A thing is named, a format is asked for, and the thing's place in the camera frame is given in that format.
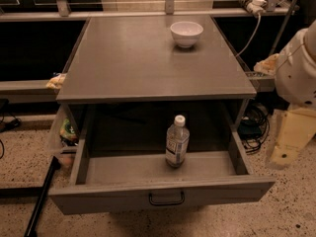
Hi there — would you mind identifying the black drawer handle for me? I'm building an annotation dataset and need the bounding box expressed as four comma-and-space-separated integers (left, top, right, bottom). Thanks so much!
148, 192, 186, 206

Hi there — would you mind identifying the black floor pole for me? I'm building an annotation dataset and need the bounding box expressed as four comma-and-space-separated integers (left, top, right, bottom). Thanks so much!
24, 157, 60, 237

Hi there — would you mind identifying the black cable bundle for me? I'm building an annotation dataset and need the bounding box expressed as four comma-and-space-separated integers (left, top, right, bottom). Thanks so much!
238, 103, 271, 155

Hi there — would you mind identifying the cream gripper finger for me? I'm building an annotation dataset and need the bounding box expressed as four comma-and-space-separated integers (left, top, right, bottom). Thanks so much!
266, 106, 316, 170

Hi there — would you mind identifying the grey open top drawer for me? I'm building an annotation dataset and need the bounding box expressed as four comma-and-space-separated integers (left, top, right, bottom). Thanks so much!
49, 101, 275, 214

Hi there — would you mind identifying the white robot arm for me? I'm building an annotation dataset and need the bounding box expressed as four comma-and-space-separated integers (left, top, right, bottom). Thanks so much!
268, 21, 316, 169

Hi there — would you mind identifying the metal tripod stand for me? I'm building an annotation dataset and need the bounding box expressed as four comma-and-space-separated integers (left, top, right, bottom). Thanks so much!
269, 0, 297, 55

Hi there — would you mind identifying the clear plastic water bottle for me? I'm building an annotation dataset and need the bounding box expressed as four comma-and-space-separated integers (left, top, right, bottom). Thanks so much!
165, 115, 190, 168

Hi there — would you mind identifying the white ceramic bowl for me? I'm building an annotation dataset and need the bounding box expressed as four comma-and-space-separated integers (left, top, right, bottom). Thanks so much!
170, 21, 203, 48

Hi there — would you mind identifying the yellow cloth right rail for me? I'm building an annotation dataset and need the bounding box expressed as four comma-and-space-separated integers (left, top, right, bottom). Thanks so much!
254, 53, 278, 76

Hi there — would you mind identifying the green snack packet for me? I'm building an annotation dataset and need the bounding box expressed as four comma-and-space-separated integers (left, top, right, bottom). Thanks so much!
59, 118, 78, 144

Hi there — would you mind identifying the clear plastic side bin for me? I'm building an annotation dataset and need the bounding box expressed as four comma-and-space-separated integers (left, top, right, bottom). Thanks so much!
45, 105, 80, 168

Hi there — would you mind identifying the grey cabinet counter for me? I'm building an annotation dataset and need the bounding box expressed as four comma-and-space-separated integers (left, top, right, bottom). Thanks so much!
57, 16, 256, 104

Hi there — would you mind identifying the white power strip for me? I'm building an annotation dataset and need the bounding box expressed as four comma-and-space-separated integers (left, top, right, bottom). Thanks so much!
238, 0, 267, 16

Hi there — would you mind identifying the yellow cloth left rail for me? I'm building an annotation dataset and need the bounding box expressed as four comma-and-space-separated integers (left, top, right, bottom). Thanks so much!
46, 73, 66, 90

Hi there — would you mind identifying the white power cable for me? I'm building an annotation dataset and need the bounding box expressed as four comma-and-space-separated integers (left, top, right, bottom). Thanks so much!
234, 13, 263, 58

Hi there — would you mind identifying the grey metal frame rail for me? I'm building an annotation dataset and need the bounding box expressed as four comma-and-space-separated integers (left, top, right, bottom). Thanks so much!
0, 80, 57, 104

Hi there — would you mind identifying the yellow cloth rail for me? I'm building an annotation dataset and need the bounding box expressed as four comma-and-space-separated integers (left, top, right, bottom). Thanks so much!
254, 53, 278, 76
46, 73, 66, 90

